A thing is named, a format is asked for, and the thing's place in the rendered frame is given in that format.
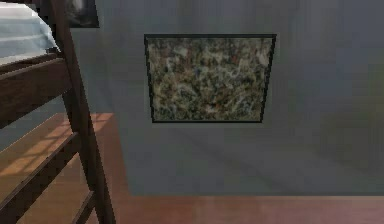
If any black framed mottled green picture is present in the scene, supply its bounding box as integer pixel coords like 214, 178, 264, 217
143, 33, 278, 124

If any dark brown wooden bed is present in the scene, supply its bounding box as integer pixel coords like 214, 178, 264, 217
0, 0, 117, 224

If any small dark framed picture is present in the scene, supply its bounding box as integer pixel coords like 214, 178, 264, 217
65, 0, 100, 29

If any pale blue striped bedding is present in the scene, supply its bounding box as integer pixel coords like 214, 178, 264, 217
0, 2, 60, 66

